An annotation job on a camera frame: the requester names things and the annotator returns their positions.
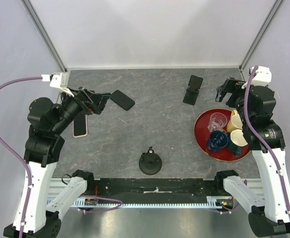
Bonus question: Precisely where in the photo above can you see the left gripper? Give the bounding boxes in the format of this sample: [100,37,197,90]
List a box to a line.
[52,85,111,133]

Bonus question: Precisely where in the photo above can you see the black phone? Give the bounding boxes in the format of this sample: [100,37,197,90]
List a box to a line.
[110,90,135,111]

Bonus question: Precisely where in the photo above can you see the round base phone stand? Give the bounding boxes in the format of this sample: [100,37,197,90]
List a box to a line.
[139,146,162,176]

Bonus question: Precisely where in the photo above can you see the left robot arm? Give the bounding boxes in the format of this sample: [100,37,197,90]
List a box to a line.
[3,87,111,238]

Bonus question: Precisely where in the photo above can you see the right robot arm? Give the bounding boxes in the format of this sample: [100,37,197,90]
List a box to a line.
[213,77,290,238]

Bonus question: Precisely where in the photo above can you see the black folding phone stand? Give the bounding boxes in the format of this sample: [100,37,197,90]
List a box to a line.
[183,75,203,106]

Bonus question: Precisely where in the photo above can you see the phone with beige case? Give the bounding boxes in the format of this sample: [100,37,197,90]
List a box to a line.
[72,114,88,138]

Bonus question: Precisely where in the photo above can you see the clear glass cup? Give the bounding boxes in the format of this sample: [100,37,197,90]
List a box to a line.
[208,112,227,132]

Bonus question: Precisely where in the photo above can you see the yellow mug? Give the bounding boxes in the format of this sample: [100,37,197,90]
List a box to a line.
[226,110,243,133]

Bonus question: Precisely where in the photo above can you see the red round tray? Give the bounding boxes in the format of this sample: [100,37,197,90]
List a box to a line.
[194,108,250,162]

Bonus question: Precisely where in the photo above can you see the blue mug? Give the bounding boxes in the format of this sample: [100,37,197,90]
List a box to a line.
[207,130,228,152]

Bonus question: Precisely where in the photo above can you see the green mug cream inside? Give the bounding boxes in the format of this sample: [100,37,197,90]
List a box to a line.
[226,129,248,157]

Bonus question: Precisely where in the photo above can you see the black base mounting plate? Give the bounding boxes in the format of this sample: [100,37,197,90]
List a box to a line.
[86,178,228,197]

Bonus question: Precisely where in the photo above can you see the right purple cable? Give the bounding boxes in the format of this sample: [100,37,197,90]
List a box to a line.
[241,65,290,238]

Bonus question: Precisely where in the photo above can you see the purple cable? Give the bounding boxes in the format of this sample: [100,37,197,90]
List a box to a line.
[0,74,51,238]
[241,65,290,238]

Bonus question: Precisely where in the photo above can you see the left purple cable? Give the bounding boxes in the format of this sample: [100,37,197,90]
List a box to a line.
[0,74,51,238]

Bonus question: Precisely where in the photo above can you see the aluminium frame post right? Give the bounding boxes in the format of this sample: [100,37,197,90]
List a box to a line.
[239,0,285,72]

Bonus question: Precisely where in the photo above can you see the slotted cable duct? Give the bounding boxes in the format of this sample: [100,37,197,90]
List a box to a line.
[47,197,234,208]

